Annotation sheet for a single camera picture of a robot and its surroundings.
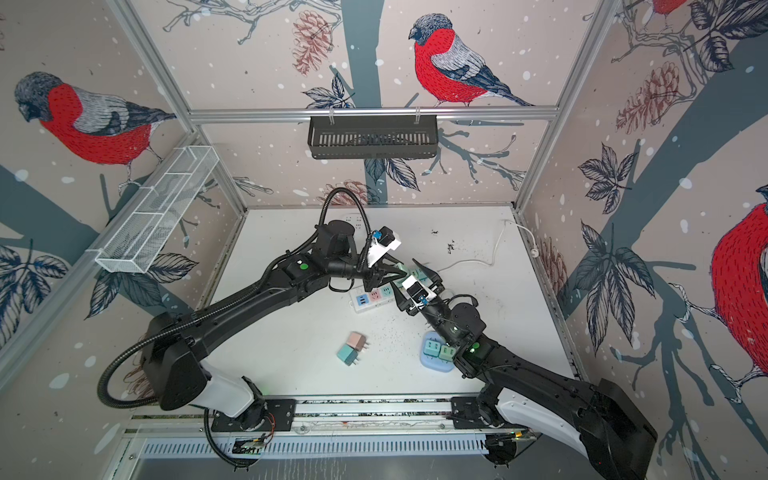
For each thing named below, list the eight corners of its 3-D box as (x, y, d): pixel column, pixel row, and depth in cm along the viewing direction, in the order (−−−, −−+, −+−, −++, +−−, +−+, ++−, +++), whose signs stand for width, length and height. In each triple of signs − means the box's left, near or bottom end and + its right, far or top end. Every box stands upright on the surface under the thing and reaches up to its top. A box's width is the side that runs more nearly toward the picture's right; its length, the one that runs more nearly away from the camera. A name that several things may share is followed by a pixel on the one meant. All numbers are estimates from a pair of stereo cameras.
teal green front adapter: (335, 357, 85) (334, 354, 83) (345, 344, 87) (344, 341, 86) (352, 369, 83) (351, 366, 81) (361, 355, 85) (360, 352, 83)
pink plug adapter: (345, 344, 87) (344, 341, 85) (352, 332, 90) (351, 329, 88) (364, 354, 85) (363, 351, 84) (370, 341, 88) (370, 338, 86)
